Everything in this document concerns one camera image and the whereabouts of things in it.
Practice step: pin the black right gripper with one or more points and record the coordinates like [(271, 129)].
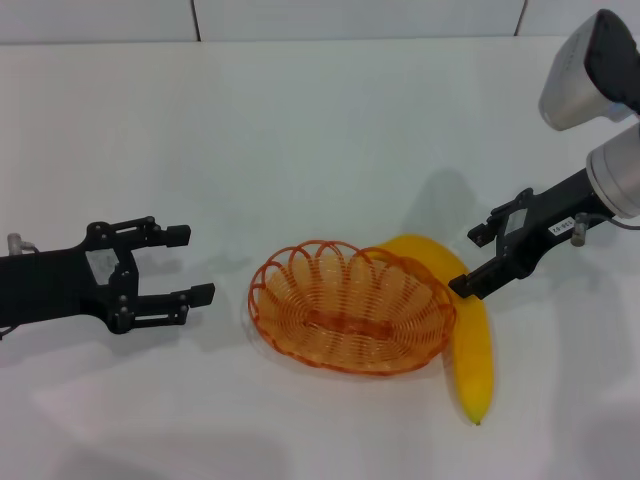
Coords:
[(550, 220)]

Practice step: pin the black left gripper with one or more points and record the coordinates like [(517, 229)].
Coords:
[(50, 285)]

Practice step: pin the yellow banana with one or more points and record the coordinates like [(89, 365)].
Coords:
[(475, 350)]

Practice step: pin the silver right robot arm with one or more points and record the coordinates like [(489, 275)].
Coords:
[(620, 175)]

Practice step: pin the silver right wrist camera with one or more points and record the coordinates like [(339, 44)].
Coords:
[(575, 80)]

